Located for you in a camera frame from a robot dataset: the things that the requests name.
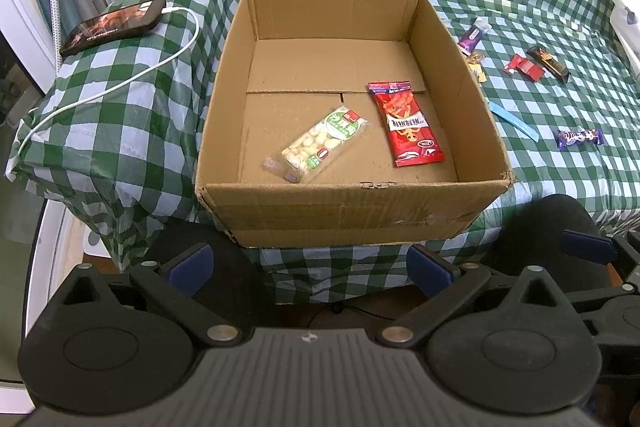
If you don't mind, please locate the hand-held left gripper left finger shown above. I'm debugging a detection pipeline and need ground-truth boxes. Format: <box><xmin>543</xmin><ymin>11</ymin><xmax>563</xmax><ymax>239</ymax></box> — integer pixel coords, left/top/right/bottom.
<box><xmin>60</xmin><ymin>243</ymin><xmax>244</xmax><ymax>348</ymax></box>

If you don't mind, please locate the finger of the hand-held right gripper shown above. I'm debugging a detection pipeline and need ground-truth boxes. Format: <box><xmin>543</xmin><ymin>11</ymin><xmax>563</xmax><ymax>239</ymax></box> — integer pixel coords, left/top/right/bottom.
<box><xmin>562</xmin><ymin>231</ymin><xmax>640</xmax><ymax>303</ymax></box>

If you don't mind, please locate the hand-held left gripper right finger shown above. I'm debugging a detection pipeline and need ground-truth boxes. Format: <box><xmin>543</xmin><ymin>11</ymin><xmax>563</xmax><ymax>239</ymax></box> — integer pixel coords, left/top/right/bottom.
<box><xmin>377</xmin><ymin>244</ymin><xmax>568</xmax><ymax>350</ymax></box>

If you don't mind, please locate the cardboard box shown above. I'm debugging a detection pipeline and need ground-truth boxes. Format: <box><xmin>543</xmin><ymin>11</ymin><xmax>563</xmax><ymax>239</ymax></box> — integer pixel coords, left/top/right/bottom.
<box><xmin>195</xmin><ymin>0</ymin><xmax>515</xmax><ymax>249</ymax></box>

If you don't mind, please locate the purple candy packet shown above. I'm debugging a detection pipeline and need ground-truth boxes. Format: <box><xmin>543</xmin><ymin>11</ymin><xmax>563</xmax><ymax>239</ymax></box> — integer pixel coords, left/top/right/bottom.
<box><xmin>557</xmin><ymin>128</ymin><xmax>604</xmax><ymax>152</ymax></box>

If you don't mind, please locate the light blue stick packet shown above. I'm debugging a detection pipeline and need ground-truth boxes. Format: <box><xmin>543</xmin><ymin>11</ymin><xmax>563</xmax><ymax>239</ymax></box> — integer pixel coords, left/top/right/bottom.
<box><xmin>489</xmin><ymin>102</ymin><xmax>541</xmax><ymax>142</ymax></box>

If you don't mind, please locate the yellow snack packet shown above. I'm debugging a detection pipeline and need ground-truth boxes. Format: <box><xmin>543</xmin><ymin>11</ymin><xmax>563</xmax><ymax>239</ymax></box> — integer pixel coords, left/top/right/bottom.
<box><xmin>465</xmin><ymin>52</ymin><xmax>487</xmax><ymax>84</ymax></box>

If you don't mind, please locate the purple white stick packet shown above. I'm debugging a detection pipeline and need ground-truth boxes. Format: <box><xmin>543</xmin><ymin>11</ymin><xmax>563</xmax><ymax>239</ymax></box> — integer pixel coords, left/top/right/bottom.
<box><xmin>459</xmin><ymin>18</ymin><xmax>490</xmax><ymax>56</ymax></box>

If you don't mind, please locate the red snack packet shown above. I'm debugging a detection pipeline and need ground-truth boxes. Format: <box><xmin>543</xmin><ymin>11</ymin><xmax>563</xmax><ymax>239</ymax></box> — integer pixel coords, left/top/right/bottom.
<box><xmin>368</xmin><ymin>81</ymin><xmax>446</xmax><ymax>168</ymax></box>

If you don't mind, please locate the peanut packet with green label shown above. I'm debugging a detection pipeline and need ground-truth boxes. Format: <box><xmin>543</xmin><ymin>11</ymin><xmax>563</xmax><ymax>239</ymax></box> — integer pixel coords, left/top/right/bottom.
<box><xmin>263</xmin><ymin>105</ymin><xmax>368</xmax><ymax>184</ymax></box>

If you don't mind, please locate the black gold chocolate bar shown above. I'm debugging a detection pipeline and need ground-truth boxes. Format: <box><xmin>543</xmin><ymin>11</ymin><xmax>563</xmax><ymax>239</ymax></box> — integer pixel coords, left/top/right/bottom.
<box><xmin>526</xmin><ymin>45</ymin><xmax>571</xmax><ymax>84</ymax></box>

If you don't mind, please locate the black smartphone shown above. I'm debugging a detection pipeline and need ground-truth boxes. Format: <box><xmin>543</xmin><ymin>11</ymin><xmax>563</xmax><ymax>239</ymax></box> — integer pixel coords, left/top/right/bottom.
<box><xmin>59</xmin><ymin>0</ymin><xmax>167</xmax><ymax>56</ymax></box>

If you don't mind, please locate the white charging cable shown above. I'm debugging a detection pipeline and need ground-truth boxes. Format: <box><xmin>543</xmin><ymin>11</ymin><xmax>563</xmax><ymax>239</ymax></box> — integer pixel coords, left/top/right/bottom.
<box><xmin>15</xmin><ymin>5</ymin><xmax>201</xmax><ymax>165</ymax></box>

